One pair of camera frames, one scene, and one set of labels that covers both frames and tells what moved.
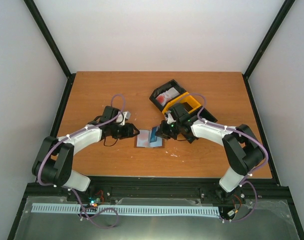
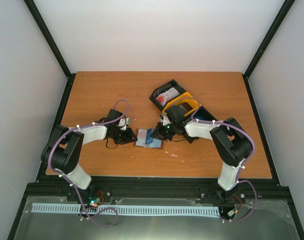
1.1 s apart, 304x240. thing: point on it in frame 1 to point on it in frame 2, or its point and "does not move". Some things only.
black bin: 203,113 does not move
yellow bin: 190,101 does not move
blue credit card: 155,140 to 149,139
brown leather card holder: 147,138 does not move
